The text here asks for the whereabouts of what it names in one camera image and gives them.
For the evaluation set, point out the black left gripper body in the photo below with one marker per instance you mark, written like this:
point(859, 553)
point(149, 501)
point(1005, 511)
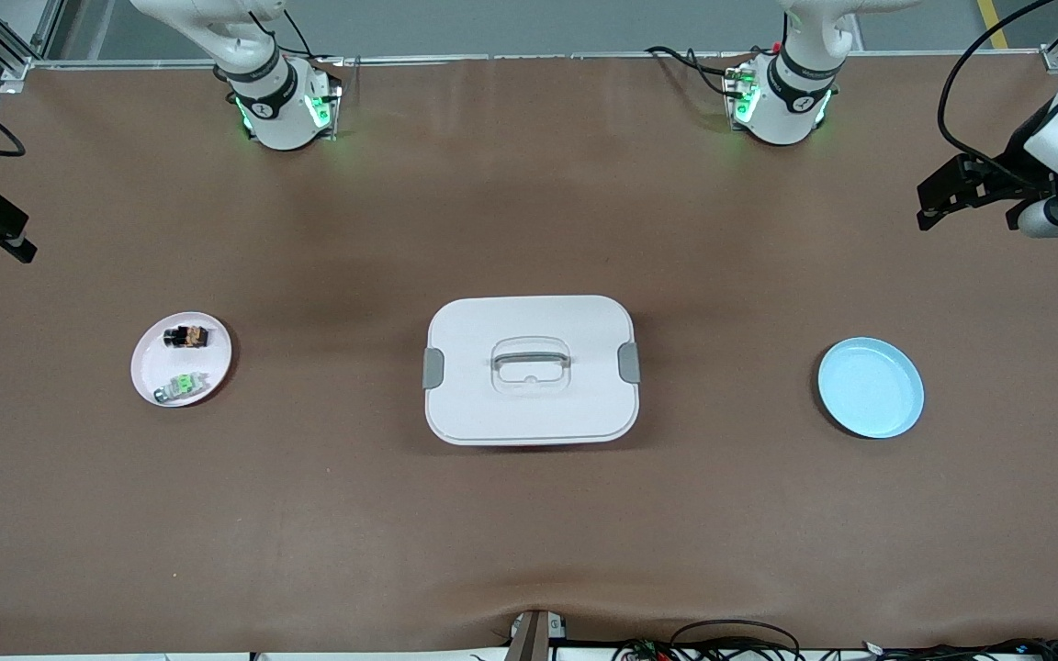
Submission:
point(1009, 172)

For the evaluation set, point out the orange black push-button switch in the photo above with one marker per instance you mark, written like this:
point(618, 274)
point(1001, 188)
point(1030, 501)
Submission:
point(187, 337)

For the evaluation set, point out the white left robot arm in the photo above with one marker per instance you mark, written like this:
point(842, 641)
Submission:
point(782, 119)

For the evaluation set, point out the white lidded storage box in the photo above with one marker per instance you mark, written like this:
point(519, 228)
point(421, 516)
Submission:
point(529, 413)

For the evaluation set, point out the pink round plate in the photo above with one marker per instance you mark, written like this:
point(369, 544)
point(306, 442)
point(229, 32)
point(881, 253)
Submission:
point(148, 363)

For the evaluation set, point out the light blue round plate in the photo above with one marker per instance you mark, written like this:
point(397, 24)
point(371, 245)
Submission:
point(869, 390)

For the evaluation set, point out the brown table mat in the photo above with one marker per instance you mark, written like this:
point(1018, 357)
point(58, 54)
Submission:
point(529, 551)

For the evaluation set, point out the green white push-button switch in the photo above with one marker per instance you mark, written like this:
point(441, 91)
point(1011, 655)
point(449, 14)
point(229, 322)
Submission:
point(182, 386)

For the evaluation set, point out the silver table edge rail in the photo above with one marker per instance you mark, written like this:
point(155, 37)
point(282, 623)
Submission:
point(529, 58)

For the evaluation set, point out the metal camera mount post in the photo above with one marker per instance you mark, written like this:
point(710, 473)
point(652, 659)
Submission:
point(534, 638)

